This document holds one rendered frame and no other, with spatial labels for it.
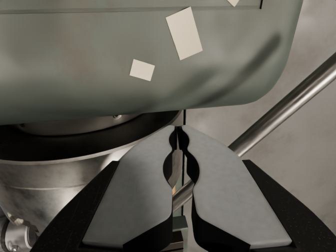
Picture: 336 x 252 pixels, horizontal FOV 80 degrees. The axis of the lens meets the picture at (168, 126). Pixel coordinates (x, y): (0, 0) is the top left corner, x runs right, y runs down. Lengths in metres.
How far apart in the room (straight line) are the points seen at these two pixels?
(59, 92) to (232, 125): 1.70
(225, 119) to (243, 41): 1.60
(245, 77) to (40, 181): 0.22
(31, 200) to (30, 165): 0.05
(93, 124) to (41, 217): 0.12
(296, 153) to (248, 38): 2.26
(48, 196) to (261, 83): 0.24
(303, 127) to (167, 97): 2.11
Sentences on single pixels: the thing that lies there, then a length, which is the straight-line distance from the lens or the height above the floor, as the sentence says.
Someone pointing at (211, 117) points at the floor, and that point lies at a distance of 1.70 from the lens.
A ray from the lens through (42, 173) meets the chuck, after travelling 0.24.
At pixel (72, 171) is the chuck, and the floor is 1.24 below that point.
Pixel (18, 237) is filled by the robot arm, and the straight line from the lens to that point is 0.56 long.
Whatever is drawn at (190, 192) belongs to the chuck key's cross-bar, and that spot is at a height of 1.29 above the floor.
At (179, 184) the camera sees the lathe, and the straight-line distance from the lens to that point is 1.26.
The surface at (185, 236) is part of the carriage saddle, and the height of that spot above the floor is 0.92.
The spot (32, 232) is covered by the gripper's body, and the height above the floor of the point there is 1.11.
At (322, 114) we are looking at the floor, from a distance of 2.31.
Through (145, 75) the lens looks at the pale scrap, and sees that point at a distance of 0.16.
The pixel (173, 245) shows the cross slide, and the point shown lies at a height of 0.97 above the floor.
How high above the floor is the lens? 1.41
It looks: 60 degrees down
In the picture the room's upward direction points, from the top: 162 degrees clockwise
